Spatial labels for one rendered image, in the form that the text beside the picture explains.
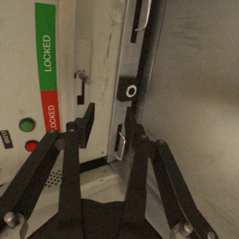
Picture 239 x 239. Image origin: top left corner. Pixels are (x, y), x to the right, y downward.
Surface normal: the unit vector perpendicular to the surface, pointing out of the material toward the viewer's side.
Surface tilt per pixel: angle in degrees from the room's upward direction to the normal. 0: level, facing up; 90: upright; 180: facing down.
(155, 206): 90
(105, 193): 90
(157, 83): 0
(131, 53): 90
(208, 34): 0
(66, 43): 90
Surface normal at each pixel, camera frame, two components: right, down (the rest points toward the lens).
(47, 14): 0.52, 0.47
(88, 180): 0.14, -0.87
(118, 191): 0.29, -0.68
